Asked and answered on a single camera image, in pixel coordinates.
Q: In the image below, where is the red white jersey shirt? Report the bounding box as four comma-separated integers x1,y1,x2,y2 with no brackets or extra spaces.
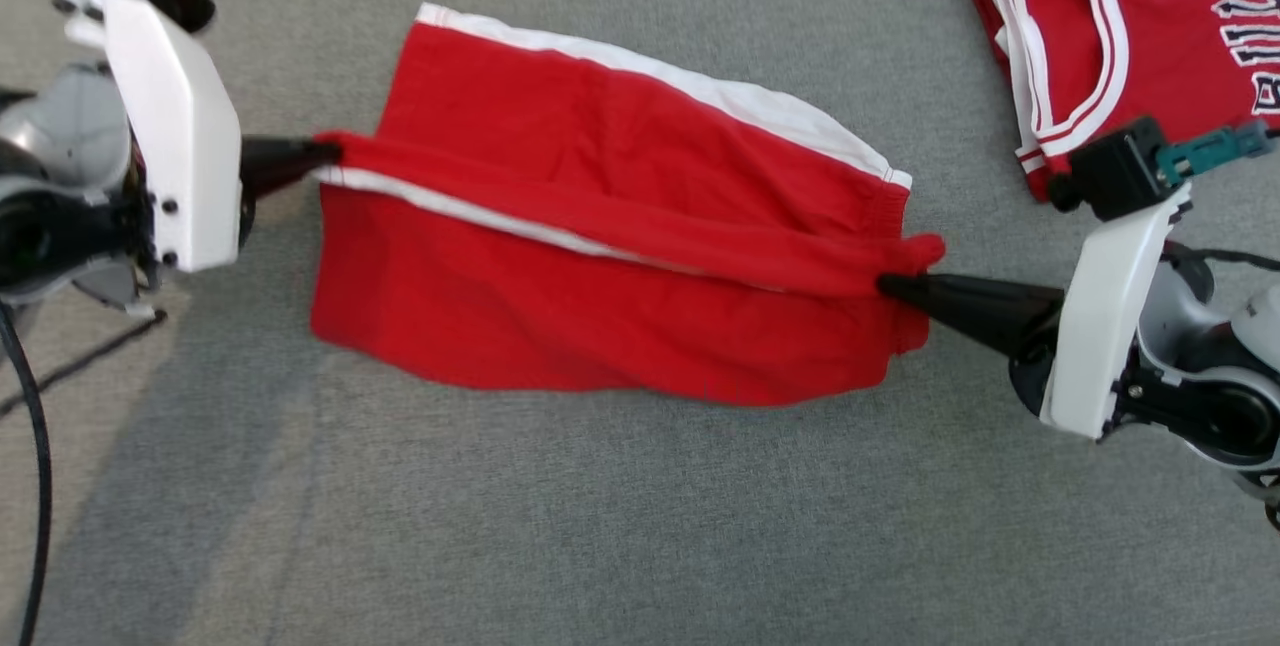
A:
967,0,1280,204

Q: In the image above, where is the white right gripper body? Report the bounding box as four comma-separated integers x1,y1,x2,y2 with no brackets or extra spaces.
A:
1009,183,1193,442

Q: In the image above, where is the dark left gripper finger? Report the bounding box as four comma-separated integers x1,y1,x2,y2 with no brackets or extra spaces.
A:
239,134,344,228

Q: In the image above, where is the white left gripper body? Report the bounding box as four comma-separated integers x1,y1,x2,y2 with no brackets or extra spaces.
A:
54,0,245,275

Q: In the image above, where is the red shorts white stripe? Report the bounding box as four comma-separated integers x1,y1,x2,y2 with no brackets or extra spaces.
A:
309,2,947,408

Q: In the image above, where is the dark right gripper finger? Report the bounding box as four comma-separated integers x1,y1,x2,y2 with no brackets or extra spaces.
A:
876,271,1067,360

